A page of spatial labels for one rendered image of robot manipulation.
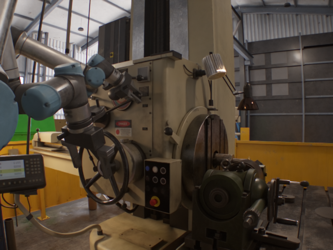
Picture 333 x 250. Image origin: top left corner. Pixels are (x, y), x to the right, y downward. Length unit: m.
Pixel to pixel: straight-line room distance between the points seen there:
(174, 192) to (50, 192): 3.13
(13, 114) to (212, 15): 1.72
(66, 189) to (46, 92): 3.71
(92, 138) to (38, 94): 0.20
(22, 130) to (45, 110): 4.52
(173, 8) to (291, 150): 2.37
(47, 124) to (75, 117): 4.67
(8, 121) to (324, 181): 3.40
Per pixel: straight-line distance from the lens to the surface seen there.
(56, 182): 4.04
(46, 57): 0.93
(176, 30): 2.04
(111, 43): 2.55
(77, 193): 4.33
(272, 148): 3.42
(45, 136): 2.72
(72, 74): 0.60
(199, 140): 1.26
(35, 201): 3.95
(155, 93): 1.21
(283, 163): 3.43
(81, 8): 13.92
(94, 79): 0.90
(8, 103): 0.38
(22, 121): 5.04
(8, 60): 0.62
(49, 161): 2.71
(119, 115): 1.37
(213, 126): 1.41
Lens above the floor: 1.51
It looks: 1 degrees down
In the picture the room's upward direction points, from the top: straight up
